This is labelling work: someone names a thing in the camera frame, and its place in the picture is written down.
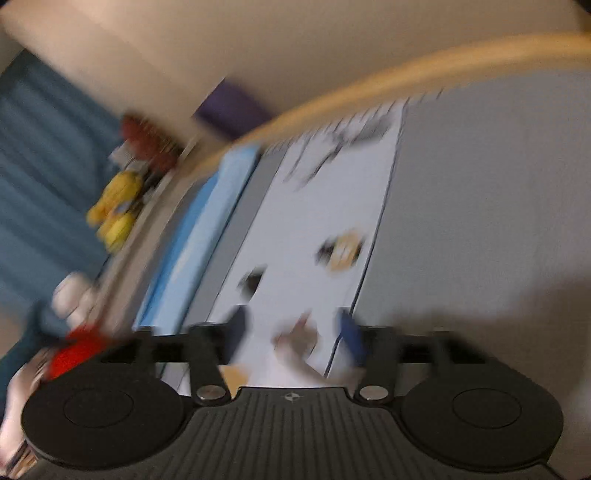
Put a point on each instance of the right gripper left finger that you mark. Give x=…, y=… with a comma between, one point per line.
x=210, y=346

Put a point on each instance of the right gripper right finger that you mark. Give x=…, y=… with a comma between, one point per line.
x=376, y=350

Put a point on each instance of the light blue pillow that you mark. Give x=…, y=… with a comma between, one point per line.
x=194, y=239

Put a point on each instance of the printed light bed sheet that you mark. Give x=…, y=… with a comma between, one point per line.
x=297, y=244

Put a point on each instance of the red knitted garment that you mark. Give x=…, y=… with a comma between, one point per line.
x=79, y=346

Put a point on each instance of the yellow plush toy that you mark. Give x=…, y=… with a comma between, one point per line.
x=114, y=214

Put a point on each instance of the dark teal garment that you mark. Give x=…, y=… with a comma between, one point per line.
x=43, y=329

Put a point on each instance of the purple box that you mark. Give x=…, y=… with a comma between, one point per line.
x=231, y=111

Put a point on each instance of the blue curtain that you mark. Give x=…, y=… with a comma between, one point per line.
x=55, y=148

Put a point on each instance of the wooden bed frame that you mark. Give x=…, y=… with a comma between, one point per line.
x=420, y=78

